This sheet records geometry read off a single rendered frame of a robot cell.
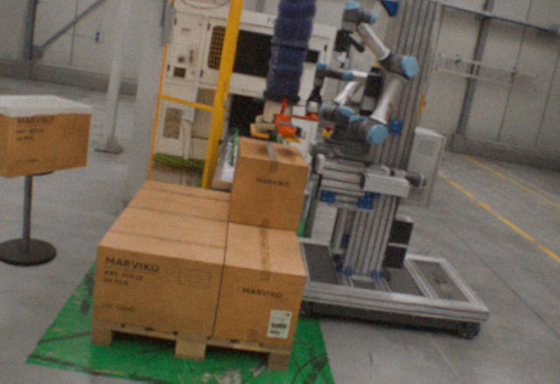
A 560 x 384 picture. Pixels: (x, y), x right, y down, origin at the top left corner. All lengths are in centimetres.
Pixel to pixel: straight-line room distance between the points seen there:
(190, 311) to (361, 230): 131
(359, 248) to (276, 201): 72
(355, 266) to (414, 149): 87
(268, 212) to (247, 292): 64
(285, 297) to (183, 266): 51
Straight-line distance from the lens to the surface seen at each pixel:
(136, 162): 431
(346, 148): 294
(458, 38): 1310
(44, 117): 313
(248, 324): 252
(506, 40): 1362
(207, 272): 239
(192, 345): 260
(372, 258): 336
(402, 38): 313
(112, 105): 648
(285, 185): 287
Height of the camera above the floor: 153
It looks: 13 degrees down
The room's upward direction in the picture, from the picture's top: 10 degrees clockwise
